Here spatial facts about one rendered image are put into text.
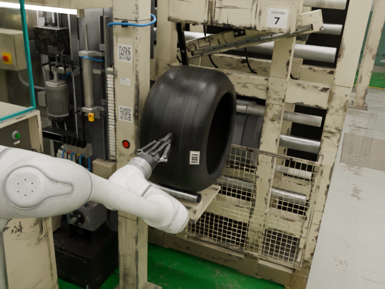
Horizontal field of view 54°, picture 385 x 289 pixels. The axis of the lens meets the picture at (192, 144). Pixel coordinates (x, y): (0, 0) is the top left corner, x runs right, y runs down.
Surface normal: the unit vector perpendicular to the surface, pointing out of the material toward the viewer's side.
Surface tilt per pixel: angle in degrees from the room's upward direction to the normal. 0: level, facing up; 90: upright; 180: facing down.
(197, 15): 90
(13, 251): 90
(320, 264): 0
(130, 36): 90
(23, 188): 62
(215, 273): 0
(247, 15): 90
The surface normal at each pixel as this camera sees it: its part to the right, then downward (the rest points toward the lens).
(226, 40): -0.39, 0.35
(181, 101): -0.24, -0.38
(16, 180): 0.15, -0.04
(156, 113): -0.32, -0.14
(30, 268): 0.91, 0.22
